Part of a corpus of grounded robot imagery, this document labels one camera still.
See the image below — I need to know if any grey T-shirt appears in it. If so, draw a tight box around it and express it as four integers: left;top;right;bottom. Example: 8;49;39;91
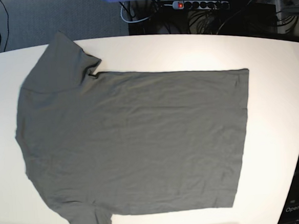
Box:
16;33;249;224

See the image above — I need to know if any white power strip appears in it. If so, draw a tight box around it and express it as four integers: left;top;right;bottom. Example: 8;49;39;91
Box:
169;1;230;10

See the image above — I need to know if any white cable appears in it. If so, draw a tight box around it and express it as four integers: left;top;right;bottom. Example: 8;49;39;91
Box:
119;0;151;24

